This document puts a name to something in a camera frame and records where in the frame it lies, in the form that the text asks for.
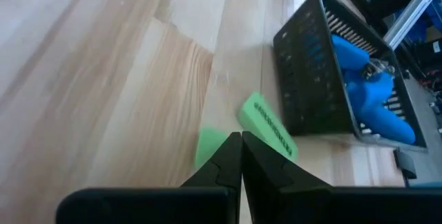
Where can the silver aluminium extrusion bar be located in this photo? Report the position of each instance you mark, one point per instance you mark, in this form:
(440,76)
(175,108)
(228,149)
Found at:
(411,16)

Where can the black table-level camera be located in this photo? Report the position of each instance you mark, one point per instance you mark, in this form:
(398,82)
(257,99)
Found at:
(405,163)

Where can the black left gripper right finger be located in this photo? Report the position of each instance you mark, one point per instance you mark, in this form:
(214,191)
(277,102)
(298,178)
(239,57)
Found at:
(310,203)

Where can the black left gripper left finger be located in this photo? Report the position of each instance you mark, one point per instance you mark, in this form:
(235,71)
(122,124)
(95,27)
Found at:
(138,206)

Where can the green rectangular eraser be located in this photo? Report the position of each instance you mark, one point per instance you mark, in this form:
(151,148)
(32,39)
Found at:
(266,123)
(209,144)

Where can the black slotted plastic basket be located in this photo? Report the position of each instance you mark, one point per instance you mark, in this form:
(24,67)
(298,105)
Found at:
(310,89)

